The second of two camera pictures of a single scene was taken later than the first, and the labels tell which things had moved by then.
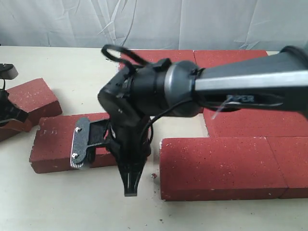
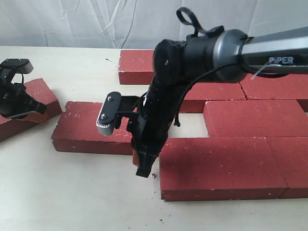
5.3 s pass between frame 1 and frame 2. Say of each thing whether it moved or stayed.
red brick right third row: stayed
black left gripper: moved
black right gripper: moved
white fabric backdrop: stayed
